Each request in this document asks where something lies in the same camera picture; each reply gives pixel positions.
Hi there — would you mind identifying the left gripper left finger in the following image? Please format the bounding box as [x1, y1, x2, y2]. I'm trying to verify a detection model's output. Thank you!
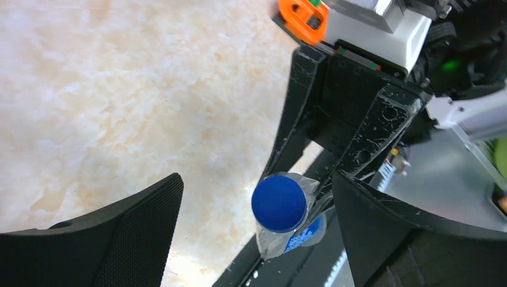
[1, 173, 184, 286]

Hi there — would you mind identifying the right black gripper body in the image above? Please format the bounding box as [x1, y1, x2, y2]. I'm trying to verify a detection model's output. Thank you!
[305, 41, 408, 158]

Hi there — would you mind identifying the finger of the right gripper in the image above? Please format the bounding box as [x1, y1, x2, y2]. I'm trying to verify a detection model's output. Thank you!
[260, 45, 327, 179]
[309, 84, 433, 201]

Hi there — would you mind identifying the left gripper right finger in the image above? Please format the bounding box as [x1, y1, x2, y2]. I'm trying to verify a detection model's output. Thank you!
[332, 172, 506, 286]

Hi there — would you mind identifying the clear crushed plastic bottle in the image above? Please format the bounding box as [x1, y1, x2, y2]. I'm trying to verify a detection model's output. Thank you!
[251, 172, 327, 259]

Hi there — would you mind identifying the blue bottle cap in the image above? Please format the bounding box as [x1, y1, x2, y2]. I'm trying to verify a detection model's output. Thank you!
[251, 175, 307, 233]

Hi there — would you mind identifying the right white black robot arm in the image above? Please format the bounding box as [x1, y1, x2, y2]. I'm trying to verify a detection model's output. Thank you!
[262, 1, 506, 176]

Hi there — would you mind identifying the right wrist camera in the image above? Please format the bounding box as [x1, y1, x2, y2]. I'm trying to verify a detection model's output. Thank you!
[323, 1, 432, 72]

